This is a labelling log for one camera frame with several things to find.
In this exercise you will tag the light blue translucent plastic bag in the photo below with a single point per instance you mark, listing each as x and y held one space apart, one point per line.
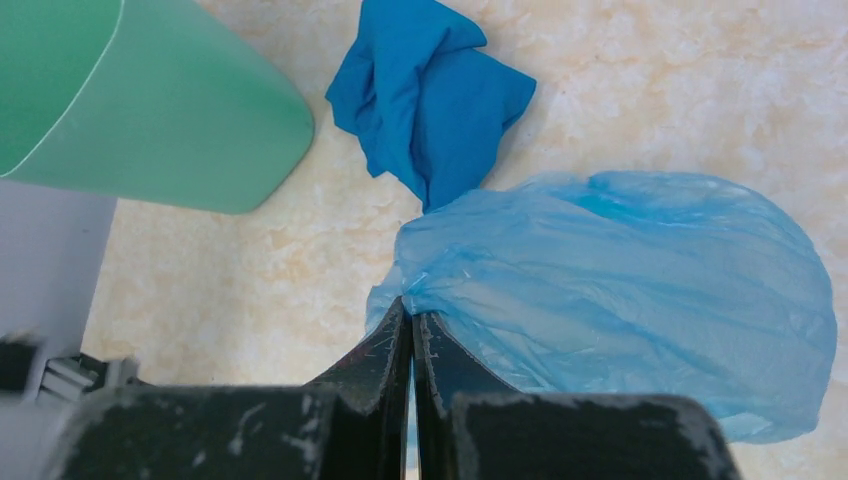
630 282

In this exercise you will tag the dark blue crumpled bag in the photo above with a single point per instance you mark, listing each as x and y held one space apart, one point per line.
425 102

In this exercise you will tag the green plastic trash bin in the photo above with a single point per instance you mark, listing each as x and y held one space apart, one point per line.
146 100

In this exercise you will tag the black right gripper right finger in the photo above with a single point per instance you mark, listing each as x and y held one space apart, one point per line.
472 425

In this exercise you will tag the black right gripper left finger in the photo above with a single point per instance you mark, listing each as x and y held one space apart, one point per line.
349 422

